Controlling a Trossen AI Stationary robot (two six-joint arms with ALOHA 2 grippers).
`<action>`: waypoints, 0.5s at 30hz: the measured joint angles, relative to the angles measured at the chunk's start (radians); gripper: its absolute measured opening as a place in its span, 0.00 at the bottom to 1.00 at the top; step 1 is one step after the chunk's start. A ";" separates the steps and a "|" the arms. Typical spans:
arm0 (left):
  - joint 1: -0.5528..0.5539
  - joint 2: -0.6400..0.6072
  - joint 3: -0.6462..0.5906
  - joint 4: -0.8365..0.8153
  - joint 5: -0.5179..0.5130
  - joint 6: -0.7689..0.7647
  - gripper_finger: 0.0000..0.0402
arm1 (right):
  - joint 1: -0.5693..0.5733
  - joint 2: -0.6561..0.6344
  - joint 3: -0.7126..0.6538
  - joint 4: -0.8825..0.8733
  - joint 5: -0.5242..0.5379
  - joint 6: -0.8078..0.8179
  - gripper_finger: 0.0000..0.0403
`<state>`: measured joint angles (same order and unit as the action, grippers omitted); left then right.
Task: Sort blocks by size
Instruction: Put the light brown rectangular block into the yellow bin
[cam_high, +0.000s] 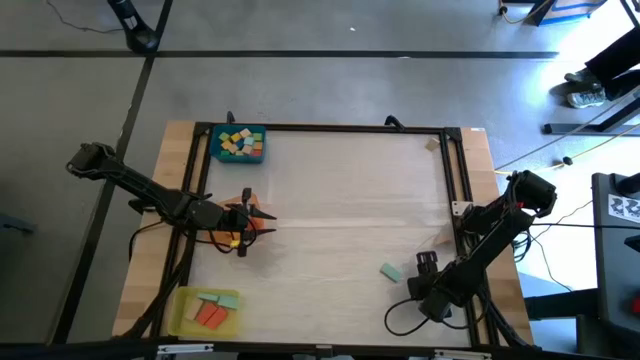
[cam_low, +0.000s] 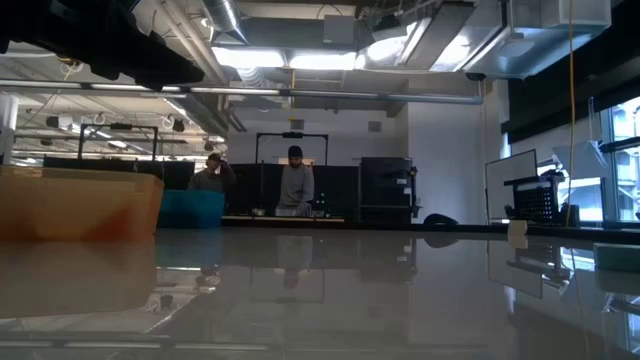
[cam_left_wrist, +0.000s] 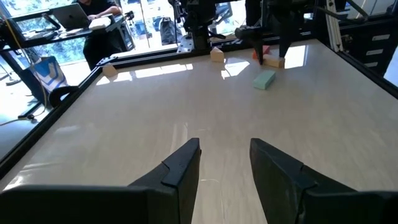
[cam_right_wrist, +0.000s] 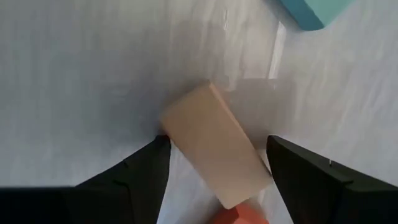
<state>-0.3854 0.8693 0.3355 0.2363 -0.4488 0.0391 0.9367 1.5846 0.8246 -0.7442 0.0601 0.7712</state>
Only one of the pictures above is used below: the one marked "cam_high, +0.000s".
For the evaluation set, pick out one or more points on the small black knob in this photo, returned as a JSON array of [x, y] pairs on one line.
[[567, 161]]

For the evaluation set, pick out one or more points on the tan wooden block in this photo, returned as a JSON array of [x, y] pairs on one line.
[[432, 144], [193, 309], [444, 235]]

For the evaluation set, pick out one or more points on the black stand base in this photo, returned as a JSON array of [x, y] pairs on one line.
[[140, 37]]

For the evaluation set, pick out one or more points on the teal wooden block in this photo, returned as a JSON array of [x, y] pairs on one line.
[[391, 273], [228, 302], [208, 297]]

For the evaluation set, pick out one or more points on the small silver bracket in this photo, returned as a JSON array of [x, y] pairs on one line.
[[324, 346]]

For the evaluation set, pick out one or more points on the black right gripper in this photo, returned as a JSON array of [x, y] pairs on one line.
[[440, 292]]

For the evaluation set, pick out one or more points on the blue plastic tray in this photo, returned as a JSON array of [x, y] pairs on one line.
[[214, 150]]

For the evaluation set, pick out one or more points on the blue box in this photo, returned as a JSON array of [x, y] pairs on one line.
[[575, 10]]

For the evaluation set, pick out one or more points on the black table frame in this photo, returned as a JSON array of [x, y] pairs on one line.
[[325, 127]]

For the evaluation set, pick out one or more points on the yellow wooden cube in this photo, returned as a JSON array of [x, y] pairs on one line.
[[236, 136]]

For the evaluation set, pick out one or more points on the black clamp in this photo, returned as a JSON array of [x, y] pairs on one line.
[[231, 117], [393, 121]]

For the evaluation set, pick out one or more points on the person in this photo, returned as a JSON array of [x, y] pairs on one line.
[[620, 60]]

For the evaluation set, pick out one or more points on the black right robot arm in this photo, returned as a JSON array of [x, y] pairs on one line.
[[490, 245]]

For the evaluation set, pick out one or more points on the black machine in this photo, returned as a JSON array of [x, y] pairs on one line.
[[615, 260]]

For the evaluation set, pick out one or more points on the yellow plastic tray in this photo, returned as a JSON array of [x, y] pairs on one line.
[[230, 327]]

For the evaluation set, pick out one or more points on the white bracket plate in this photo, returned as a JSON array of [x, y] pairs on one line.
[[460, 207]]

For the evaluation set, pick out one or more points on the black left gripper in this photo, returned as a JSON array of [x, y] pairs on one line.
[[235, 220]]

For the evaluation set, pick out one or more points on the black stand foot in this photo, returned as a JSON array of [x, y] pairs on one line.
[[575, 129]]

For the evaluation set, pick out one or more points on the white black sticker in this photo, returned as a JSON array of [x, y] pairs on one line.
[[625, 207]]

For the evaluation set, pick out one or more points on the black floor beam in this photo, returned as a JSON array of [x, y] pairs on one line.
[[560, 305]]

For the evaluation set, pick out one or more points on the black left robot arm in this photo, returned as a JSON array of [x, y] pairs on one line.
[[145, 190]]

